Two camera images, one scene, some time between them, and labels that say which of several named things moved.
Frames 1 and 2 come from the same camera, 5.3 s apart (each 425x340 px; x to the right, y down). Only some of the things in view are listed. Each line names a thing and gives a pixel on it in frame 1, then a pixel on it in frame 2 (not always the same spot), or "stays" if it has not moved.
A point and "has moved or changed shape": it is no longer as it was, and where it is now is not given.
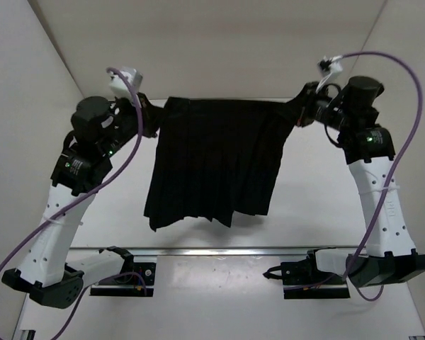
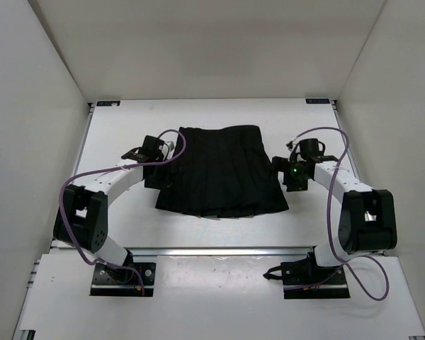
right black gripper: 309,99 → 280,164
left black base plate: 139,282 stays
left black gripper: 155,113 → 166,181
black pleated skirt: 214,157 has moved or changed shape
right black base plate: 302,280 stays
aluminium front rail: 219,252 stays
